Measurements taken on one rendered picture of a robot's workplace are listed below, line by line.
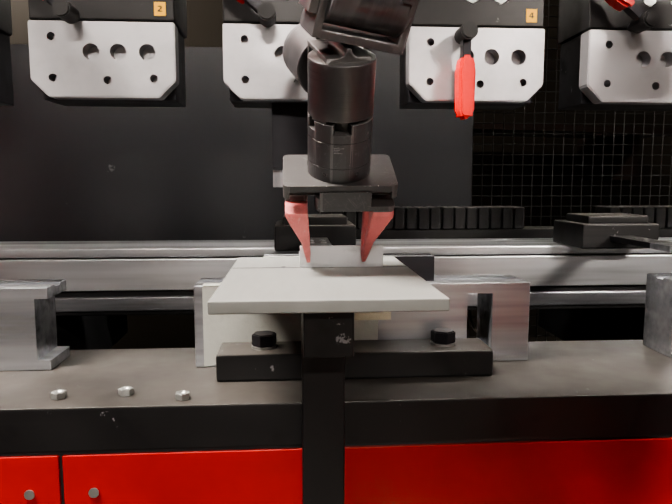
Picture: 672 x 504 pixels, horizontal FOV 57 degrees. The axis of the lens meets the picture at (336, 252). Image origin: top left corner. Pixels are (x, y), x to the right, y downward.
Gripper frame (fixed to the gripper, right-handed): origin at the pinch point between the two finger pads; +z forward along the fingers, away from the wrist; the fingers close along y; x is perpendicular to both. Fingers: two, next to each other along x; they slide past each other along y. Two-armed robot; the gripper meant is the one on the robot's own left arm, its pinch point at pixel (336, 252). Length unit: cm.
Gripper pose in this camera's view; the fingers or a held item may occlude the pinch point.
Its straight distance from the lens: 62.2
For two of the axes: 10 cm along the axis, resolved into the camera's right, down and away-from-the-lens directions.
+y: -10.0, 0.1, -0.7
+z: -0.3, 8.3, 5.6
